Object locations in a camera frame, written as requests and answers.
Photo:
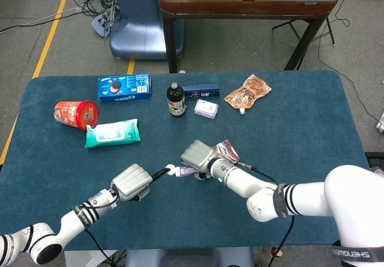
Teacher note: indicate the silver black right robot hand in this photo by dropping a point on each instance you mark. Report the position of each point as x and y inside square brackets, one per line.
[198, 156]

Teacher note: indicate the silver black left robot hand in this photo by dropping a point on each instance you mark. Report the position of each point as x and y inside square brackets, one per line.
[130, 183]

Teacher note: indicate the purple white toothpaste tube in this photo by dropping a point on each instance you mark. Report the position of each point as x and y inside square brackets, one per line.
[187, 171]

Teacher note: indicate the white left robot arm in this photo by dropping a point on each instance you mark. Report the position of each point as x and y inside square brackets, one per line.
[72, 219]

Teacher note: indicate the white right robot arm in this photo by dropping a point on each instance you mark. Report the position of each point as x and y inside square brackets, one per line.
[300, 201]

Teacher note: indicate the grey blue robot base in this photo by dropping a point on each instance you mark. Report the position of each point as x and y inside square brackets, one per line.
[192, 258]

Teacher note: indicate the clear plastic case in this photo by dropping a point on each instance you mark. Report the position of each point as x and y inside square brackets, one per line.
[206, 108]

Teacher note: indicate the blue table mat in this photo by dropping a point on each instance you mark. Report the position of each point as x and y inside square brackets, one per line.
[168, 219]

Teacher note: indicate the green wet wipes pack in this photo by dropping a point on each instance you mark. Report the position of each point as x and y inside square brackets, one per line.
[112, 133]

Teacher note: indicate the dark glass bottle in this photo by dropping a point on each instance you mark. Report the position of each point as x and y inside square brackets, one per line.
[176, 102]

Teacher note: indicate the long dark blue box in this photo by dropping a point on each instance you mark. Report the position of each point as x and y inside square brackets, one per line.
[204, 90]

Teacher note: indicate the orange spout pouch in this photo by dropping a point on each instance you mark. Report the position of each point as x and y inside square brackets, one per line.
[247, 94]

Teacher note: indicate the red instant noodle cup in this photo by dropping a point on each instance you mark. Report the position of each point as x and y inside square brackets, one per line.
[75, 114]

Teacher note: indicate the white box under table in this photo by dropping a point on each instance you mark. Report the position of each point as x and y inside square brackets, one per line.
[81, 259]

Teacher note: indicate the blue Oreo cookie box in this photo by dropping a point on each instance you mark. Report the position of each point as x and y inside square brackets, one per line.
[126, 90]

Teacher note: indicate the small brown bottle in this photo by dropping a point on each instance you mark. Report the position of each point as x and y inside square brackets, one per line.
[277, 250]

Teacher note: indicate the blue grey machine base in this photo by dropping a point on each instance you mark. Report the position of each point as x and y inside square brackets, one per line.
[135, 33]

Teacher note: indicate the brown wooden table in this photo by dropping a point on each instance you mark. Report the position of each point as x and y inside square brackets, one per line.
[246, 4]

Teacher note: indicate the grey power strip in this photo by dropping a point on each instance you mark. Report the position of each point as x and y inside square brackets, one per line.
[102, 24]

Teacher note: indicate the black crate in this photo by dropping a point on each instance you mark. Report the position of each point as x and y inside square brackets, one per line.
[373, 158]

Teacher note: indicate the grey sneaker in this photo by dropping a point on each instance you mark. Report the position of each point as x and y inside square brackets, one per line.
[378, 171]

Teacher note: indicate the white grey device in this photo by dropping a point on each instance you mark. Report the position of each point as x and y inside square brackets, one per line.
[380, 126]

